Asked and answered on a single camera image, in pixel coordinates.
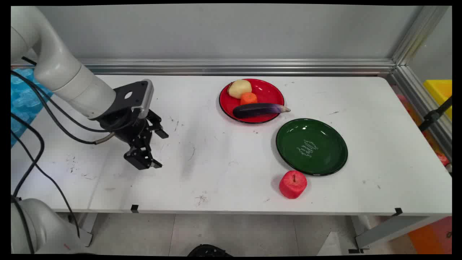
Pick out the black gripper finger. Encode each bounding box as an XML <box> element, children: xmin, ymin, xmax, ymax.
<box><xmin>123</xmin><ymin>134</ymin><xmax>163</xmax><ymax>170</ymax></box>
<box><xmin>145</xmin><ymin>109</ymin><xmax>169</xmax><ymax>140</ymax></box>

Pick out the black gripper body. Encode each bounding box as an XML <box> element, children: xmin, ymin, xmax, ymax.
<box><xmin>98</xmin><ymin>108</ymin><xmax>151</xmax><ymax>146</ymax></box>

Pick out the purple toy eggplant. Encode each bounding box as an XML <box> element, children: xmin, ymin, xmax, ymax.
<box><xmin>232</xmin><ymin>103</ymin><xmax>291</xmax><ymax>119</ymax></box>

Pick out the white table leg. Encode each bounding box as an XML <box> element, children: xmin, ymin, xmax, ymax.
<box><xmin>68</xmin><ymin>212</ymin><xmax>98</xmax><ymax>248</ymax></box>
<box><xmin>351</xmin><ymin>215</ymin><xmax>435</xmax><ymax>250</ymax></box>

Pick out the yellow toy potato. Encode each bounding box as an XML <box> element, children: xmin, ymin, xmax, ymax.
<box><xmin>227</xmin><ymin>79</ymin><xmax>253</xmax><ymax>99</ymax></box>

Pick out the orange toy tangerine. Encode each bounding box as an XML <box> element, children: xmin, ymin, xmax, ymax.
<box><xmin>240</xmin><ymin>92</ymin><xmax>258</xmax><ymax>106</ymax></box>

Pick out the blue patterned cloth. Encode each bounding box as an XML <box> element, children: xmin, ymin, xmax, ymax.
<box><xmin>11</xmin><ymin>68</ymin><xmax>54</xmax><ymax>147</ymax></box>

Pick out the red enamel plate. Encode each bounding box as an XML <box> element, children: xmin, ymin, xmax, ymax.
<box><xmin>219</xmin><ymin>78</ymin><xmax>285</xmax><ymax>124</ymax></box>

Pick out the black round floor object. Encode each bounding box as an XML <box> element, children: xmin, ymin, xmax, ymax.
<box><xmin>187</xmin><ymin>244</ymin><xmax>234</xmax><ymax>257</ymax></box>

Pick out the red toy apple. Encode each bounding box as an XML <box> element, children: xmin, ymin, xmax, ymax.
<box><xmin>279</xmin><ymin>170</ymin><xmax>308</xmax><ymax>199</ymax></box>

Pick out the green enamel plate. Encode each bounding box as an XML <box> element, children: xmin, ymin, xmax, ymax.
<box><xmin>276</xmin><ymin>118</ymin><xmax>348</xmax><ymax>177</ymax></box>

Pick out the yellow plastic bin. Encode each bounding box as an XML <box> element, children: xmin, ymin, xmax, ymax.
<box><xmin>423</xmin><ymin>79</ymin><xmax>452</xmax><ymax>120</ymax></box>

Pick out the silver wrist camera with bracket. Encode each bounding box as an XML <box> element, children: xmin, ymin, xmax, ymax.
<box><xmin>112</xmin><ymin>79</ymin><xmax>155</xmax><ymax>120</ymax></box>

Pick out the black cable with metal end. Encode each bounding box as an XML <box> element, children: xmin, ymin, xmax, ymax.
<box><xmin>35</xmin><ymin>87</ymin><xmax>116</xmax><ymax>145</ymax></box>

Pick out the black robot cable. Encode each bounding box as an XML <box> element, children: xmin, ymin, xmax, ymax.
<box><xmin>11</xmin><ymin>69</ymin><xmax>139</xmax><ymax>133</ymax></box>
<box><xmin>11</xmin><ymin>113</ymin><xmax>80</xmax><ymax>239</ymax></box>

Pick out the aluminium frame rail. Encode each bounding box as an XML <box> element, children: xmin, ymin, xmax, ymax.
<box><xmin>11</xmin><ymin>58</ymin><xmax>397</xmax><ymax>77</ymax></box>
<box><xmin>388</xmin><ymin>65</ymin><xmax>452</xmax><ymax>161</ymax></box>

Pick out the black camera stand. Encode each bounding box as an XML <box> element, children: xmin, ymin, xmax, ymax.
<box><xmin>418</xmin><ymin>96</ymin><xmax>452</xmax><ymax>132</ymax></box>

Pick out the aluminium frame post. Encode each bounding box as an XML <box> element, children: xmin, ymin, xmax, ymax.
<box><xmin>391</xmin><ymin>5</ymin><xmax>452</xmax><ymax>66</ymax></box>

